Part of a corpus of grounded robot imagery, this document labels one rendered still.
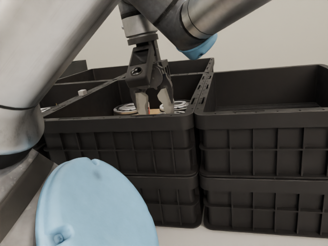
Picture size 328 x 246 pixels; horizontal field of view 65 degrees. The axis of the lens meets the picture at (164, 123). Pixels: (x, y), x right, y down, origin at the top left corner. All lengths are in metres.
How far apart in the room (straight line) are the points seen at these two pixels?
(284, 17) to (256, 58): 0.63
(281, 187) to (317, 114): 0.12
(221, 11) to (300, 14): 3.73
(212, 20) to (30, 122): 0.31
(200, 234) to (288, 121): 0.26
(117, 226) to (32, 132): 0.09
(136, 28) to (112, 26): 3.52
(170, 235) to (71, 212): 0.36
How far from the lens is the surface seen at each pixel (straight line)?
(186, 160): 0.44
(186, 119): 0.40
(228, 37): 3.92
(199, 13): 0.43
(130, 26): 0.59
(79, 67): 2.55
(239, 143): 0.42
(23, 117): 0.18
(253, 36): 3.97
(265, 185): 0.44
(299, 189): 0.46
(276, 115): 0.39
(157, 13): 0.49
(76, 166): 0.20
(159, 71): 0.58
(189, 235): 0.51
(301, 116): 0.40
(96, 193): 0.20
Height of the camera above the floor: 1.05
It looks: 19 degrees down
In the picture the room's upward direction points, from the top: 7 degrees counter-clockwise
